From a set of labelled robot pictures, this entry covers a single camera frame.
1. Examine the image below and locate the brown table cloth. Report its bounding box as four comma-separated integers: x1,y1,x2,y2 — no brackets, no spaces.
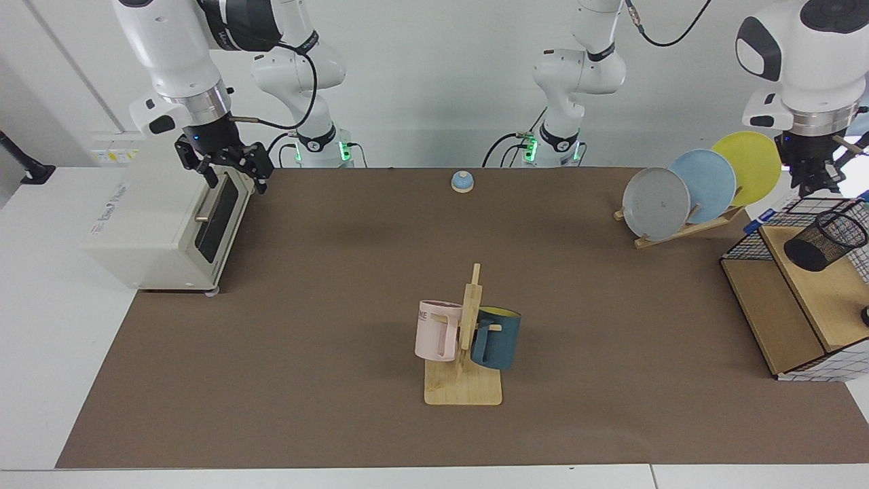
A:
56,166,869,469

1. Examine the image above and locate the white box with yellow labels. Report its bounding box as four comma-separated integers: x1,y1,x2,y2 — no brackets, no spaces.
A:
90,131,149,167

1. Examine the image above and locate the black base cable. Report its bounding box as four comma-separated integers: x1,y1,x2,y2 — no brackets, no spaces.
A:
482,105,547,168

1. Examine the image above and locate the wooden plate rack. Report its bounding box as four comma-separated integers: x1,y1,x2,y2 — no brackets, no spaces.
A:
613,204,746,250

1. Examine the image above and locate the pink mug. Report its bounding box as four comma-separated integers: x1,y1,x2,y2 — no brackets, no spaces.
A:
415,300,464,363

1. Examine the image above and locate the grey plate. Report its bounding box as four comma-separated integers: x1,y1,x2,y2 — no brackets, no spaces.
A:
623,167,692,242

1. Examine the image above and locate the black mesh pen holder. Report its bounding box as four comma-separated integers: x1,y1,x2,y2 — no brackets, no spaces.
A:
783,210,869,273

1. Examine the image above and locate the yellow plate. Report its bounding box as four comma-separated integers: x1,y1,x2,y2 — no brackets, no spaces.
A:
711,131,783,208

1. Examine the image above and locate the black clamp stand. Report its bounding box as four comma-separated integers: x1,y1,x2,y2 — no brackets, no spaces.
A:
0,129,56,185

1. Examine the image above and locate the light blue plate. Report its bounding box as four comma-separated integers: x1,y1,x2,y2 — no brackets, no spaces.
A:
669,149,737,225

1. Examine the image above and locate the pale toaster oven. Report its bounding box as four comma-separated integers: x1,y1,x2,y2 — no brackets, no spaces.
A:
81,129,257,297

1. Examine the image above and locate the wooden mug stand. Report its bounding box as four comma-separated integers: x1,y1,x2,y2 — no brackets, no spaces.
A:
424,263,503,406

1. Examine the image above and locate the dark teal mug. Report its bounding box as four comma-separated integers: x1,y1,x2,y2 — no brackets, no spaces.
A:
470,307,522,371

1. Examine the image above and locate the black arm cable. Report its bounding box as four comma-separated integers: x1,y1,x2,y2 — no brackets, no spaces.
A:
623,0,712,48
227,37,320,131

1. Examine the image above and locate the wire basket with wooden floor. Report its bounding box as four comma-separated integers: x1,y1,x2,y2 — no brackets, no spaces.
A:
720,196,869,382

